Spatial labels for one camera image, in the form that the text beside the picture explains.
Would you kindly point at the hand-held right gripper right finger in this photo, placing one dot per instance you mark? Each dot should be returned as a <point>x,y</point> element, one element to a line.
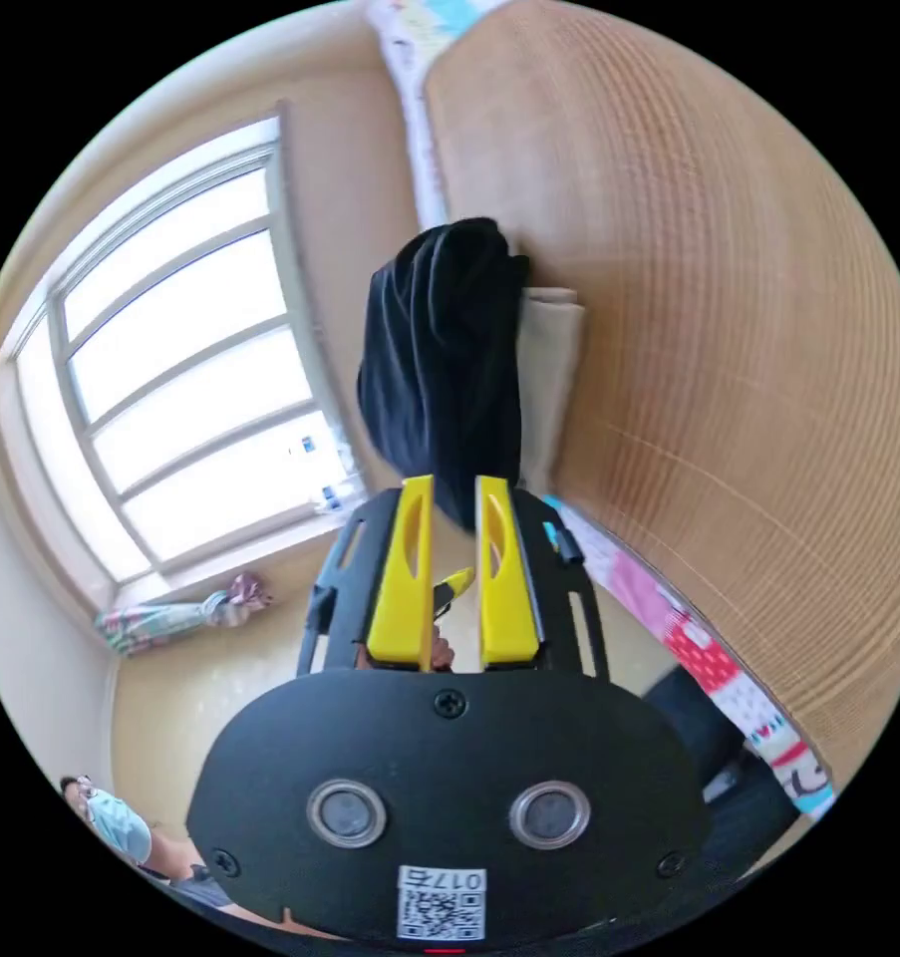
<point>505,591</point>

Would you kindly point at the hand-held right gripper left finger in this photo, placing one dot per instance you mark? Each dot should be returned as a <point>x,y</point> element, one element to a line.
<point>403,591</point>

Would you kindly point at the black pants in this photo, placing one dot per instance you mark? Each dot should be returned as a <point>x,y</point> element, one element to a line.
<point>442,359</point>

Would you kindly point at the person's left hand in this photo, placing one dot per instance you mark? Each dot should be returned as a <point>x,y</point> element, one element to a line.
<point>442,649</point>

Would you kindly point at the folded beige garment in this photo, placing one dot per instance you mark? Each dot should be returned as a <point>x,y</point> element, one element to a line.
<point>554,374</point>

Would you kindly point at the floral folded umbrella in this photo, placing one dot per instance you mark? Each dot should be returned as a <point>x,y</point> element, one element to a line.
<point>173,617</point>

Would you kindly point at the bed with woven mat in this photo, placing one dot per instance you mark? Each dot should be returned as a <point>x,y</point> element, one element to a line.
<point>719,374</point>

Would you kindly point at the window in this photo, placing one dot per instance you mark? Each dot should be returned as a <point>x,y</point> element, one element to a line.
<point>180,359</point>

